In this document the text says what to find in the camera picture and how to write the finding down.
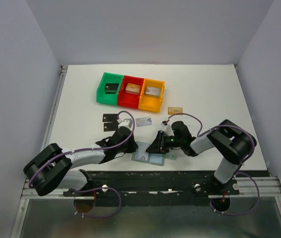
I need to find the silver VIP card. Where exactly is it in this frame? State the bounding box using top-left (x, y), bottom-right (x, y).
top-left (136, 117), bottom-right (152, 127)
top-left (135, 142), bottom-right (149, 162)

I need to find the sage green card holder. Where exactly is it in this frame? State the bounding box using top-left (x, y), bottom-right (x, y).
top-left (132, 152), bottom-right (177, 166)

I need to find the gold VIP card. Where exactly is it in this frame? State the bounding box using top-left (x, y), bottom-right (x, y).
top-left (167, 107), bottom-right (183, 115)

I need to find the black credit card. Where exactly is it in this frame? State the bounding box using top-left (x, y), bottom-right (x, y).
top-left (102, 114), bottom-right (117, 122)

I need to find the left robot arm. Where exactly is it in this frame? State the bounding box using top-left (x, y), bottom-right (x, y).
top-left (23, 127), bottom-right (138, 196)

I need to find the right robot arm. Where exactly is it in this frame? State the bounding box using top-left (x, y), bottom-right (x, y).
top-left (146, 119), bottom-right (257, 184)

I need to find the silver card stack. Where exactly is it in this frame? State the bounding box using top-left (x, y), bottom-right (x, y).
top-left (145, 86), bottom-right (161, 98)

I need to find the tan card stack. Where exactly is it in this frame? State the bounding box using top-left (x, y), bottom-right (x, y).
top-left (125, 83), bottom-right (141, 95)

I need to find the black card stack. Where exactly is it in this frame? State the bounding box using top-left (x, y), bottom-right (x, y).
top-left (105, 83), bottom-right (119, 94)

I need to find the red plastic bin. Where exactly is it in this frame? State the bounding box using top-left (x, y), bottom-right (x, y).
top-left (117, 75), bottom-right (144, 109)

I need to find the yellow plastic bin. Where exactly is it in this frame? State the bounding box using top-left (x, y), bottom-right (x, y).
top-left (138, 78), bottom-right (165, 113)

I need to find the green plastic bin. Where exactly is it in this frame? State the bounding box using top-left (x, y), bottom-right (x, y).
top-left (96, 72), bottom-right (124, 106)

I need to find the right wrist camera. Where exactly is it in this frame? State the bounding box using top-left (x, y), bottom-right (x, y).
top-left (161, 118), bottom-right (172, 135)

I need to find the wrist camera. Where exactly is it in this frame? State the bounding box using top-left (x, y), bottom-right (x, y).
top-left (161, 118), bottom-right (172, 135)
top-left (117, 118), bottom-right (133, 130)

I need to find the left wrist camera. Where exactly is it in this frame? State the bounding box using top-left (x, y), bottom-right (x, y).
top-left (117, 118), bottom-right (133, 130)

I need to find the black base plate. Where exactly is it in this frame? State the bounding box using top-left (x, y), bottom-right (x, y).
top-left (32, 170), bottom-right (249, 208)

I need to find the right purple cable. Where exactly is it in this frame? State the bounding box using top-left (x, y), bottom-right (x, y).
top-left (166, 113), bottom-right (260, 217)

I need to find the purple cable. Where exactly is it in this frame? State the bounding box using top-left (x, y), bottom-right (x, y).
top-left (28, 111), bottom-right (136, 219)
top-left (166, 113), bottom-right (260, 217)

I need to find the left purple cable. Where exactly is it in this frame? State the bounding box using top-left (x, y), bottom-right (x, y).
top-left (28, 111), bottom-right (136, 219)

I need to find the aluminium frame rail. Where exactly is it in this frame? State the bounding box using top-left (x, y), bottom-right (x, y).
top-left (21, 64), bottom-right (68, 199)

